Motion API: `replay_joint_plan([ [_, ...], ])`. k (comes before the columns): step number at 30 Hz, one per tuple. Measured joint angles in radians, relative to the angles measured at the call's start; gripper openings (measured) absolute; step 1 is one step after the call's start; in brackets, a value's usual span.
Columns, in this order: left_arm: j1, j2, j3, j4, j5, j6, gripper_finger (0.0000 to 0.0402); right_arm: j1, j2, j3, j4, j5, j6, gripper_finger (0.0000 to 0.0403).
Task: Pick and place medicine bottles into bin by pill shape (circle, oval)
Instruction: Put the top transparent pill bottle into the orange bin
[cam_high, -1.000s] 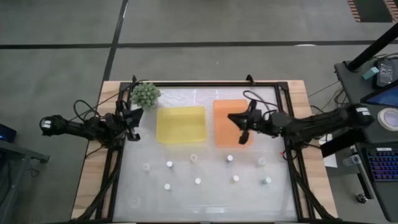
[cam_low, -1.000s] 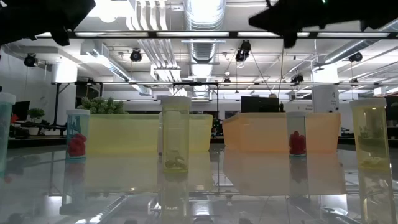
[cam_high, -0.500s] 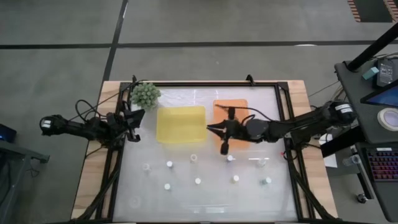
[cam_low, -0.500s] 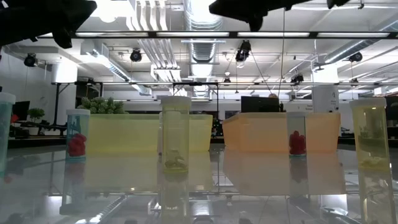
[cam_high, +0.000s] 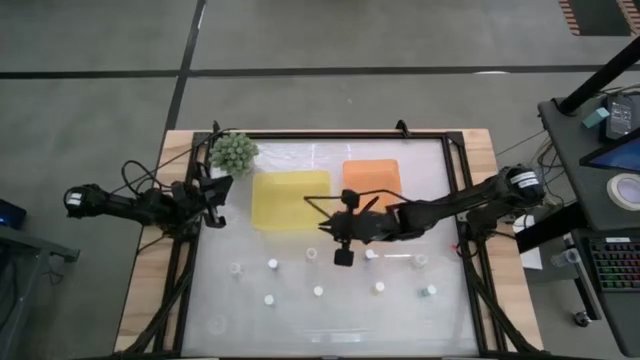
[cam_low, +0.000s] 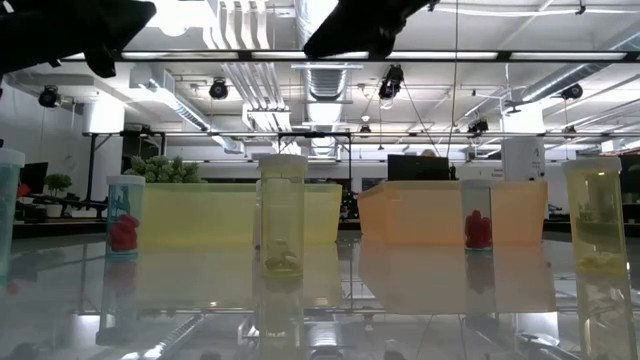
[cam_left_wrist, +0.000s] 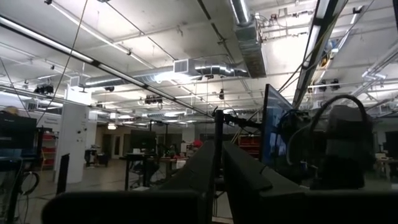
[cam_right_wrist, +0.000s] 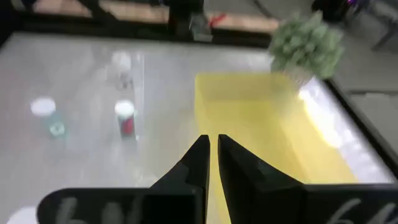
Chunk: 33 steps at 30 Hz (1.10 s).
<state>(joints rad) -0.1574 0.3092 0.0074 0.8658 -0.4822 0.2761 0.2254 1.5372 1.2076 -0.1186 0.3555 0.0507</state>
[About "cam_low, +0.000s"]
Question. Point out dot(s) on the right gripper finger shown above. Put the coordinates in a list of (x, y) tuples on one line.
[(345, 32)]

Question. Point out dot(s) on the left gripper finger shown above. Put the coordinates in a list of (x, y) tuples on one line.
[(125, 17)]

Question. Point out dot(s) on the blue medicine bottle red pills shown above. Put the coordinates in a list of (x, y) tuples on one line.
[(125, 200)]

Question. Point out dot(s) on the teal medicine bottle white cap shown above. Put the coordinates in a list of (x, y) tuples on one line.
[(10, 210)]

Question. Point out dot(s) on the yellow medicine bottle olive pills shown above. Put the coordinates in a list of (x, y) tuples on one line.
[(282, 210)]

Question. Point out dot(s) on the pale teal bottle red pills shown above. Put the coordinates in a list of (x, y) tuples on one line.
[(476, 200)]

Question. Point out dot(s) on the yellow medicine bottle pale pills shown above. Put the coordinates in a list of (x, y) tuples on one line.
[(595, 210)]

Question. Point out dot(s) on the orange plastic bin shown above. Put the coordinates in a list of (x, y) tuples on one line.
[(415, 215)]

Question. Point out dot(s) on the yellow plastic bin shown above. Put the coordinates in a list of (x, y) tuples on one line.
[(200, 215)]

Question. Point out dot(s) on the black ceiling spotlight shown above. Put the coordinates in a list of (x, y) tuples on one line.
[(49, 96), (391, 82), (478, 126), (218, 89), (571, 91)]

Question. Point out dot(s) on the black overhead light bar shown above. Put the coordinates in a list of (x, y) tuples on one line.
[(245, 55)]

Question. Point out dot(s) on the small dark monitor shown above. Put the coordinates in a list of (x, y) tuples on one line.
[(35, 177)]

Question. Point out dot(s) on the black computer monitor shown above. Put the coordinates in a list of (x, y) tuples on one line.
[(417, 167)]

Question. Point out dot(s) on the potted green plant white pot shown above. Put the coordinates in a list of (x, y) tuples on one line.
[(57, 184)]

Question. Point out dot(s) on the green succulent plant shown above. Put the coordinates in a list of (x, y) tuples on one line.
[(165, 170)]

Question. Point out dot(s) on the silver ventilation duct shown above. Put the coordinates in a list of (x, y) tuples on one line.
[(325, 85)]

